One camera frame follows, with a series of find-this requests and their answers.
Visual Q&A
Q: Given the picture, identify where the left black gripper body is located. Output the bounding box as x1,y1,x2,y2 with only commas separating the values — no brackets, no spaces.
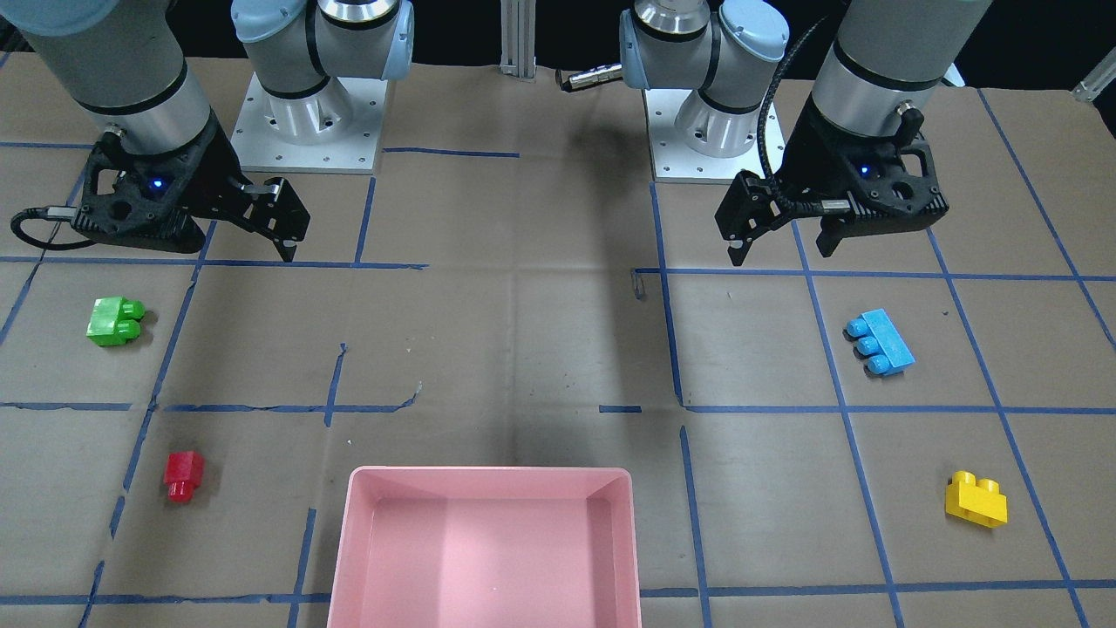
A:
775,99,949,236

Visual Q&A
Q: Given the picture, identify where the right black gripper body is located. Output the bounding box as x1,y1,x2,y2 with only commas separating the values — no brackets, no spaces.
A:
69,113,260,254

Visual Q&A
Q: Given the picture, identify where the blue toy block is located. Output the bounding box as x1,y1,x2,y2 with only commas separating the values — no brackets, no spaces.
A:
844,309,916,377

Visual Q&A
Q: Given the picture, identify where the green toy block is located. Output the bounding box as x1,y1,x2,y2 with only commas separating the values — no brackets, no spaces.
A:
86,297,146,347

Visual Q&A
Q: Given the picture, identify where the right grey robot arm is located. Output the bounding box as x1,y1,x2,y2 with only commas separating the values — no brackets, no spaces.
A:
3,1,416,262

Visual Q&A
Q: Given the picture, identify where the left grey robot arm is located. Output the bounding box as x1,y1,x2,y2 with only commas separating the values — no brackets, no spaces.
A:
619,1,990,265

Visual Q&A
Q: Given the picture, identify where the pink plastic box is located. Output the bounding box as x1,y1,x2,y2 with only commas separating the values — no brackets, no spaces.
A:
327,466,642,627

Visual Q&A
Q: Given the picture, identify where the silver cylindrical connector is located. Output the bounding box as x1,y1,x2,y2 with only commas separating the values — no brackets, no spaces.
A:
555,62,624,94

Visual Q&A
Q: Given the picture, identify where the red toy block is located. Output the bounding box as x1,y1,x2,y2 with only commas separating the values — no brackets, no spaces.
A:
163,450,206,503

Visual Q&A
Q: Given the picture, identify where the yellow toy block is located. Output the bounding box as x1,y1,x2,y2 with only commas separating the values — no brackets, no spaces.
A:
944,470,1010,529

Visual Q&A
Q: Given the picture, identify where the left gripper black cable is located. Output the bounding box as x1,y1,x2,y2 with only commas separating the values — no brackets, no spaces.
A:
757,17,852,215

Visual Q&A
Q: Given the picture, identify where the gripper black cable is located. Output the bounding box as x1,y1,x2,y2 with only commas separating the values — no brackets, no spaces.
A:
10,206,97,252
757,17,852,215

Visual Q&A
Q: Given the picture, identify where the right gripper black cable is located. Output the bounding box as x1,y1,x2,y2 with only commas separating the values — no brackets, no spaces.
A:
10,206,97,252

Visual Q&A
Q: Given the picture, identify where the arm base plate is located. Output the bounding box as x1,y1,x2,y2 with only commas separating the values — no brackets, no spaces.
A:
230,76,391,175
643,89,762,184

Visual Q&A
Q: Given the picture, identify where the aluminium frame post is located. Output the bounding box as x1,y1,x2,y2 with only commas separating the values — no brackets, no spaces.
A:
499,0,537,83

